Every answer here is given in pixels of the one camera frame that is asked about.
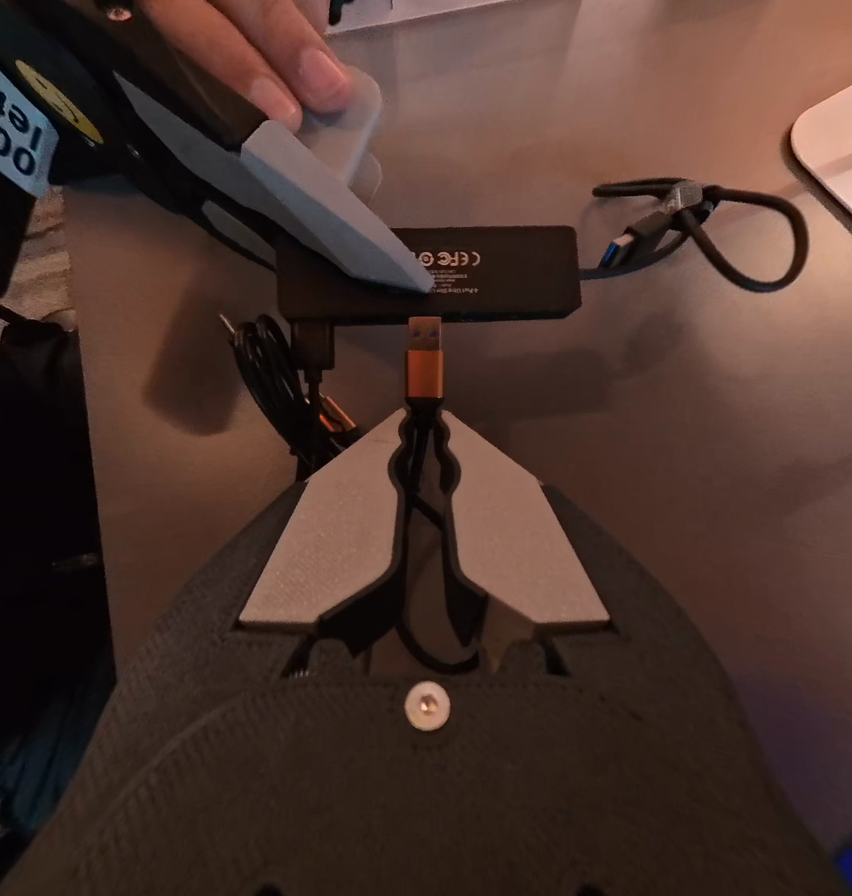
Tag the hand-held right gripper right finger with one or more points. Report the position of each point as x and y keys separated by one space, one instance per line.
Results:
x=531 y=560

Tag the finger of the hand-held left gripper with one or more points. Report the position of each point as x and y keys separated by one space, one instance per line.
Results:
x=237 y=231
x=314 y=203

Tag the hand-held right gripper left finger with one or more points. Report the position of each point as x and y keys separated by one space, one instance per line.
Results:
x=314 y=553

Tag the black usb hub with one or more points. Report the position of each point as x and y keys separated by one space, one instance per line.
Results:
x=503 y=280

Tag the orange usb plug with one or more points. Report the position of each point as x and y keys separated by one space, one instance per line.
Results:
x=336 y=416

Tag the person's left hand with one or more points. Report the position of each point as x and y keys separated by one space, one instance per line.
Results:
x=258 y=49

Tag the person's black clothing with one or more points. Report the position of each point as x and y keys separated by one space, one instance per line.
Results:
x=34 y=490

